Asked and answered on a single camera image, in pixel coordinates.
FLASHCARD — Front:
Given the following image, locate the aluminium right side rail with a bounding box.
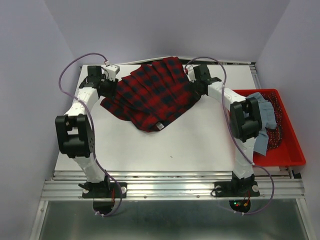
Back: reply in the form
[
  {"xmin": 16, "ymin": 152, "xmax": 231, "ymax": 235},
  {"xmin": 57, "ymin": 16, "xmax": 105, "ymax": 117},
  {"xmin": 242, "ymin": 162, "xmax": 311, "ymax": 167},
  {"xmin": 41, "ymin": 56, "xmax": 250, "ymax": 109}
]
[{"xmin": 249, "ymin": 62, "xmax": 262, "ymax": 89}]

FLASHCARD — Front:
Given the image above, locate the aluminium front rail frame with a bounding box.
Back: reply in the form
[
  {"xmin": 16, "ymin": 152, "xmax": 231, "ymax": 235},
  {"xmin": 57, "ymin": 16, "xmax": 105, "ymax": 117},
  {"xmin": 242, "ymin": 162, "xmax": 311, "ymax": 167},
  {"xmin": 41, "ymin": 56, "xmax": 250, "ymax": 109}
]
[{"xmin": 30, "ymin": 169, "xmax": 316, "ymax": 240}]

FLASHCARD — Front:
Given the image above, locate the purple cable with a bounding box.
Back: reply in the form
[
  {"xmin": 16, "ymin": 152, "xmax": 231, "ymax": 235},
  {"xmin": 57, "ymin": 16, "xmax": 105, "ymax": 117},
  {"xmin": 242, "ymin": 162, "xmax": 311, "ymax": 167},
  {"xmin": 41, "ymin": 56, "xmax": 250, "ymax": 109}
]
[
  {"xmin": 58, "ymin": 52, "xmax": 125, "ymax": 218},
  {"xmin": 184, "ymin": 56, "xmax": 276, "ymax": 216}
]

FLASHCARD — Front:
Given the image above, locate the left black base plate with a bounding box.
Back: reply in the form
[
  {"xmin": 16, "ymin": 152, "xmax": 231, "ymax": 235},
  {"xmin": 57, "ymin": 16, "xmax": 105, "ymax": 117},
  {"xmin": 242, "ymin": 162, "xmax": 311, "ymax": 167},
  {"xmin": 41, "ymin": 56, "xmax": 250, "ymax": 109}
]
[{"xmin": 78, "ymin": 181, "xmax": 128, "ymax": 199}]

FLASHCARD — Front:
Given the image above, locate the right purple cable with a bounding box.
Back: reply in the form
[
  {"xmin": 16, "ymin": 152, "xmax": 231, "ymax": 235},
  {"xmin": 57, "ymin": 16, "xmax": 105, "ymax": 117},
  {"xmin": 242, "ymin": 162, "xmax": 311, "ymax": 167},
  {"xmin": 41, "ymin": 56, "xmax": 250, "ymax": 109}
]
[{"xmin": 184, "ymin": 56, "xmax": 276, "ymax": 216}]

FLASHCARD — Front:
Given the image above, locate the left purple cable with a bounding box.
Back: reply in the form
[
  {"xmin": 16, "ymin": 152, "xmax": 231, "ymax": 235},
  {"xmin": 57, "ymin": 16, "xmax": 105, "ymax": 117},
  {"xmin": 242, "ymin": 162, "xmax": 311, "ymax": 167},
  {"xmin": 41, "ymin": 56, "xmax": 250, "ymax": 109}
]
[{"xmin": 58, "ymin": 52, "xmax": 125, "ymax": 218}]

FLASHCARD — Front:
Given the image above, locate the light blue denim skirt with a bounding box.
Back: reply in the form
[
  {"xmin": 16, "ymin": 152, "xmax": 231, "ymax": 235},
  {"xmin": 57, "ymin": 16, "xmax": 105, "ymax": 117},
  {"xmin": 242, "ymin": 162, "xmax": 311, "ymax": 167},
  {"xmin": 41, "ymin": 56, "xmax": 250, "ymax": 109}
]
[{"xmin": 248, "ymin": 92, "xmax": 277, "ymax": 156}]

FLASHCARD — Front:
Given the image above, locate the red navy plaid skirt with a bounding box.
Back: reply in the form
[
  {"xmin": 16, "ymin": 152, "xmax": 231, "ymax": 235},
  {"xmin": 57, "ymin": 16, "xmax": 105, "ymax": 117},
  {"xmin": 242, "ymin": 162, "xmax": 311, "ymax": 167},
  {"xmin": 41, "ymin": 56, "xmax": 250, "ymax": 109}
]
[{"xmin": 100, "ymin": 56, "xmax": 200, "ymax": 133}]

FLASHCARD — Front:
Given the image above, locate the dark red dotted skirt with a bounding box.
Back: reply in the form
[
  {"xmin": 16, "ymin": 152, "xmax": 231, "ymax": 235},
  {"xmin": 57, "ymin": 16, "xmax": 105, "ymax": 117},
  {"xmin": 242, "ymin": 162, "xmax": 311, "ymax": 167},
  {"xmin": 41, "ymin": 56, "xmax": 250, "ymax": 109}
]
[{"xmin": 262, "ymin": 91, "xmax": 284, "ymax": 151}]

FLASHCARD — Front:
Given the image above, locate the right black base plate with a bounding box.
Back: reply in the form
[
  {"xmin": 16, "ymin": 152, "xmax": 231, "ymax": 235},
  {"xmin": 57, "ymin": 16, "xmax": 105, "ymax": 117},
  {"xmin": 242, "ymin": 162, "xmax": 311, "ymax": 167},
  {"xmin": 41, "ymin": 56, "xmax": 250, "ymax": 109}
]
[{"xmin": 211, "ymin": 181, "xmax": 260, "ymax": 198}]

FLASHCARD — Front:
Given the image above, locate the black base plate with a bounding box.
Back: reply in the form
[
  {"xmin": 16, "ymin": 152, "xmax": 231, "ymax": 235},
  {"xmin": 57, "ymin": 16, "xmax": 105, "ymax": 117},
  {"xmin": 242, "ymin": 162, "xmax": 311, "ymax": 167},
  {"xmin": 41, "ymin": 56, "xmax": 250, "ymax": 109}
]
[
  {"xmin": 78, "ymin": 181, "xmax": 128, "ymax": 199},
  {"xmin": 211, "ymin": 181, "xmax": 260, "ymax": 198}
]

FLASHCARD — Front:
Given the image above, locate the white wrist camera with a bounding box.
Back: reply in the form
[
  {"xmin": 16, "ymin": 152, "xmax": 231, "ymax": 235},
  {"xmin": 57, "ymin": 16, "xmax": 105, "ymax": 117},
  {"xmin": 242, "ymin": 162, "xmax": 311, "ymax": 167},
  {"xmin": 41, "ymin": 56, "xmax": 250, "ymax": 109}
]
[
  {"xmin": 185, "ymin": 65, "xmax": 196, "ymax": 82},
  {"xmin": 102, "ymin": 64, "xmax": 120, "ymax": 82}
]

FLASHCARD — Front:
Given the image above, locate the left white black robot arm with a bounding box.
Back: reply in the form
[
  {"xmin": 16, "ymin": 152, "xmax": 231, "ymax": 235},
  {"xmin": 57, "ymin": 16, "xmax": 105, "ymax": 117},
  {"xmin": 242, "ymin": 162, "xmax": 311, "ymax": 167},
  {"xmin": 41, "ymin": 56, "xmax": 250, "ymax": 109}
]
[{"xmin": 55, "ymin": 63, "xmax": 120, "ymax": 198}]

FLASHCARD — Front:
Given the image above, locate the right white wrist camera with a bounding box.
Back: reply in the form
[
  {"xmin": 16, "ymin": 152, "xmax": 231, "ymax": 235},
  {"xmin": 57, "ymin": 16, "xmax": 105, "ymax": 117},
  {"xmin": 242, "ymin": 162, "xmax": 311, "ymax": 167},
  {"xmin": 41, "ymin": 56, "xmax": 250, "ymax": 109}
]
[{"xmin": 185, "ymin": 65, "xmax": 196, "ymax": 82}]

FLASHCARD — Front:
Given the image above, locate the red plastic bin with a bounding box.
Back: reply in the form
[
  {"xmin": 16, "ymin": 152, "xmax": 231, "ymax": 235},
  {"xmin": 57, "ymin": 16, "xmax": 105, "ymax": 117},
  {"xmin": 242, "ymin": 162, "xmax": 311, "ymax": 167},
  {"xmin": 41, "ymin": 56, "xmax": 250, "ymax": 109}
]
[{"xmin": 235, "ymin": 89, "xmax": 306, "ymax": 167}]

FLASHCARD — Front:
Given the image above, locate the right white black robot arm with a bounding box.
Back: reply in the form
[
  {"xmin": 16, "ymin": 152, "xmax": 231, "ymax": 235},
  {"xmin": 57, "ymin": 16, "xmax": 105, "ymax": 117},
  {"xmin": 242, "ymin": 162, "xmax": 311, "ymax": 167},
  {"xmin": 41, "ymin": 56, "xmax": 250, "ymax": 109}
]
[{"xmin": 185, "ymin": 64, "xmax": 262, "ymax": 198}]

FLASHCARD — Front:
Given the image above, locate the white care label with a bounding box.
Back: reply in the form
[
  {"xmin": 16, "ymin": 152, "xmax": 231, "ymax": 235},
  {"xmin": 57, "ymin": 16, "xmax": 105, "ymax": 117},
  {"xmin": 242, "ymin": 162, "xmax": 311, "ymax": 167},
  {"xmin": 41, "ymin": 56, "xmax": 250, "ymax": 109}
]
[{"xmin": 156, "ymin": 122, "xmax": 165, "ymax": 130}]

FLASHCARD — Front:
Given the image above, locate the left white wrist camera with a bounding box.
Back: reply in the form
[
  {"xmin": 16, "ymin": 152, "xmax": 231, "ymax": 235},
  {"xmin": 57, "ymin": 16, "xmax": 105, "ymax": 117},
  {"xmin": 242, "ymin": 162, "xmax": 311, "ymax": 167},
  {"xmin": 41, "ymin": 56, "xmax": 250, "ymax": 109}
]
[{"xmin": 102, "ymin": 64, "xmax": 120, "ymax": 82}]

